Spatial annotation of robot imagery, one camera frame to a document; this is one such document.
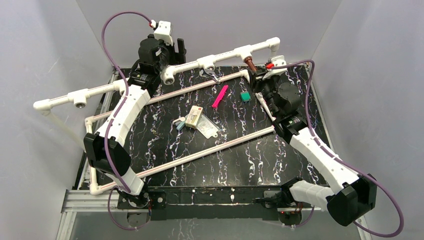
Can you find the small beige cardboard box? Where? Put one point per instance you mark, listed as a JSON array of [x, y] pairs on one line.
[[193, 117]]

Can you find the brown water faucet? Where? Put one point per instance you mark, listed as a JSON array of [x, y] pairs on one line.
[[249, 62]]

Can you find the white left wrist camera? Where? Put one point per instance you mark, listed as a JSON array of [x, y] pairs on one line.
[[162, 31]]

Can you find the green square block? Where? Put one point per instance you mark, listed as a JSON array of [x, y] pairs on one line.
[[245, 96]]

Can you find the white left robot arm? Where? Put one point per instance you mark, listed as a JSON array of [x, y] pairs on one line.
[[105, 148]]

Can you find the white small clip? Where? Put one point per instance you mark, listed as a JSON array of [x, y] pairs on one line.
[[179, 120]]

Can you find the light blue small block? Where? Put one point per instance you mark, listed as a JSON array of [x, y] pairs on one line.
[[180, 126]]

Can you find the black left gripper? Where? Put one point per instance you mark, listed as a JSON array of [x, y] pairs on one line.
[[178, 51]]

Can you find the clear plastic bag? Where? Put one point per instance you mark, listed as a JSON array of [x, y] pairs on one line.
[[207, 128]]

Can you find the chrome water faucet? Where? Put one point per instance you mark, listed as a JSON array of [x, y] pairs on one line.
[[206, 72]]

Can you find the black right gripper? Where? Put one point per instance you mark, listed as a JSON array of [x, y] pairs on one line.
[[256, 84]]

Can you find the pink plastic strip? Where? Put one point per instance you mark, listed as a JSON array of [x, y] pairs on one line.
[[220, 96]]

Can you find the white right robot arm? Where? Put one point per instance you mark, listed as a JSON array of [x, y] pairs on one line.
[[349, 194]]

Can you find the aluminium table frame rail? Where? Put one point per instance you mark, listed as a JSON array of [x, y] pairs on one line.
[[189, 202]]

